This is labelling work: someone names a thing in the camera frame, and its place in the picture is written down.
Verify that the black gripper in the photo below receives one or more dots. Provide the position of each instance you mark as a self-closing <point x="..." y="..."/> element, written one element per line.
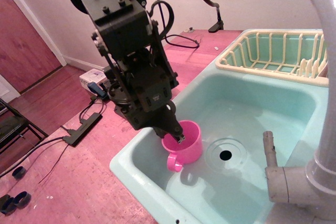
<point x="164" y="122"/>

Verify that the pink plastic cup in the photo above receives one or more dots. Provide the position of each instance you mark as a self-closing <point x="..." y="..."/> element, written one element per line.
<point x="186" y="152"/>

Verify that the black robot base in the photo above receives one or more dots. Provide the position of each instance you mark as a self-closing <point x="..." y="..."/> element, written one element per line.
<point x="117" y="95"/>

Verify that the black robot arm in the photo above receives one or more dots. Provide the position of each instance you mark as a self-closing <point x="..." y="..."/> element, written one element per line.
<point x="141" y="78"/>

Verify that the teal toy sink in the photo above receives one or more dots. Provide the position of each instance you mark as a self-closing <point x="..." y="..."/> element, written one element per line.
<point x="227" y="184"/>

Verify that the black power strip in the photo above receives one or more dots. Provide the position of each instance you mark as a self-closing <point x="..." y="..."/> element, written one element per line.
<point x="76" y="136"/>

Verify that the blue clamp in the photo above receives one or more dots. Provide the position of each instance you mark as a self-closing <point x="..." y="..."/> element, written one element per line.
<point x="99" y="90"/>

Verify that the white cardboard box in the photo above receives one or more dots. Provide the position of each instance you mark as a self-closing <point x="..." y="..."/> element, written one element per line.
<point x="96" y="76"/>

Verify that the grey toy faucet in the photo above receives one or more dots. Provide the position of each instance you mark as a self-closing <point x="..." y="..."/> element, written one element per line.
<point x="307" y="186"/>

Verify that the cream dish rack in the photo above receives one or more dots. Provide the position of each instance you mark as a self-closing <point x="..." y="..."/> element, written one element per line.
<point x="292" y="55"/>

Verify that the black metal chair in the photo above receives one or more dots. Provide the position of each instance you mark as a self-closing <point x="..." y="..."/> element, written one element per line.
<point x="14" y="127"/>

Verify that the wooden door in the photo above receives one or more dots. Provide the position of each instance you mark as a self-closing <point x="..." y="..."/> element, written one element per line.
<point x="25" y="57"/>

